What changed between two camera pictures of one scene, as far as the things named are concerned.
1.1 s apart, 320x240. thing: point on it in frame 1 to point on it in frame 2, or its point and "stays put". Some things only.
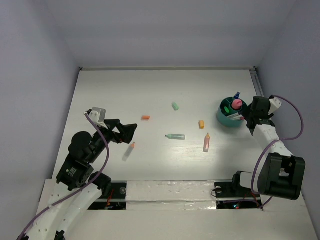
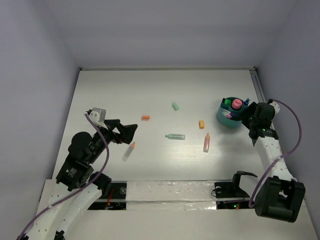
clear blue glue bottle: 237,95 to 246,103
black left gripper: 127,131 stays put
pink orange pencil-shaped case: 206,143 stays put
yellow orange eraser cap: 201,124 stays put
